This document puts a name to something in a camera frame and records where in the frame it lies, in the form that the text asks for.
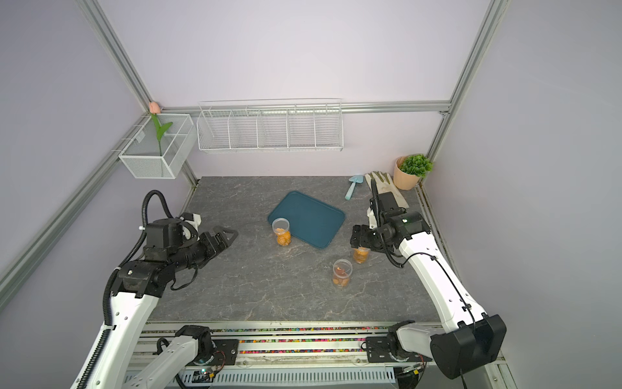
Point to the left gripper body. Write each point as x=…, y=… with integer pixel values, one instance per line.
x=198, y=253

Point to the white wire wall shelf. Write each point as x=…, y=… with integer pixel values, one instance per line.
x=270, y=125

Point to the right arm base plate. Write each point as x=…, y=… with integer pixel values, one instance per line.
x=380, y=349

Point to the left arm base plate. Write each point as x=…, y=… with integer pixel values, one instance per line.
x=223, y=353

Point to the beige gardening glove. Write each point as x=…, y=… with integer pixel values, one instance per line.
x=385, y=184

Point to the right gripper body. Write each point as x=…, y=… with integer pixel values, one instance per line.
x=369, y=238

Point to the blue garden trowel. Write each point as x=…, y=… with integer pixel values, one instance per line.
x=354, y=181

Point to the artificial pink tulip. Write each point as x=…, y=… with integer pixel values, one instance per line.
x=160, y=128

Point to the white mesh wall basket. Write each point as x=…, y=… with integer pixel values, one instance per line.
x=141, y=155

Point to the teal plastic tray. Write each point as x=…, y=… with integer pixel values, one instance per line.
x=311, y=220

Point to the potted green plant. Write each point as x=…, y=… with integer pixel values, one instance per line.
x=410, y=170

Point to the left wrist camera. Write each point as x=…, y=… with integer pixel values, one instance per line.
x=192, y=218

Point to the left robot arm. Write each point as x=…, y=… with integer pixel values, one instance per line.
x=167, y=245

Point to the clear cookie jar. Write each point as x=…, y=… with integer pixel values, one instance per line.
x=281, y=229
x=342, y=270
x=360, y=255

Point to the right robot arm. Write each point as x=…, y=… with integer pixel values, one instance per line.
x=468, y=336

